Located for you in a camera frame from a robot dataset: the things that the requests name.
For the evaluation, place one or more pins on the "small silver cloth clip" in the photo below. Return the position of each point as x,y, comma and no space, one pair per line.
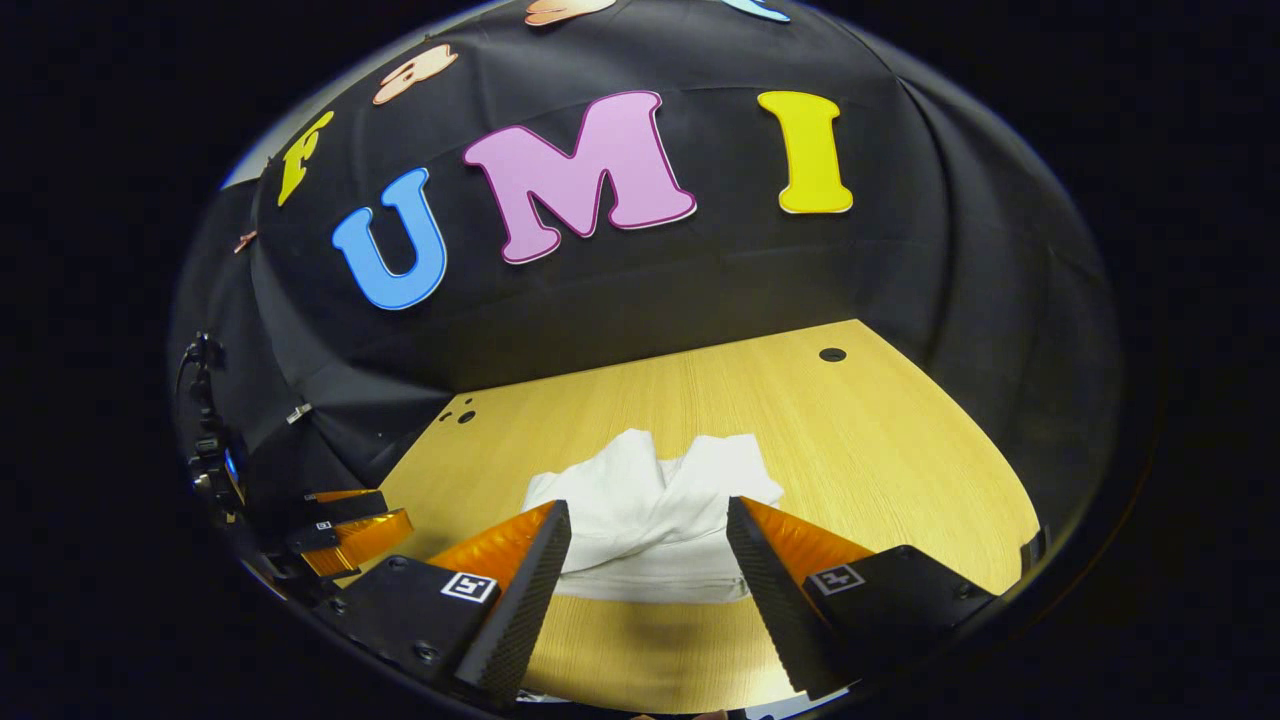
298,412

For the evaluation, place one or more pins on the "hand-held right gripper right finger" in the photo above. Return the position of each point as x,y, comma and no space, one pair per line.
775,605

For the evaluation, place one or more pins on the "black backdrop cloth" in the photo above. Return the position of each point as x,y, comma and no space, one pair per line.
700,290

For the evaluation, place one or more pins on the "white jeans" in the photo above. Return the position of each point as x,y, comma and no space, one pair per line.
640,510

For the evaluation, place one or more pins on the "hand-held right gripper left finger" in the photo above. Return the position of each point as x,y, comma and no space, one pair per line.
520,610

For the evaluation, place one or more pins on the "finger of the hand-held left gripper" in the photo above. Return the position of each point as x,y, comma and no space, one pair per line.
350,503
365,535

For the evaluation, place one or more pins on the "small orange cloth clip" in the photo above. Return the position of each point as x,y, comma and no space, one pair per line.
245,240

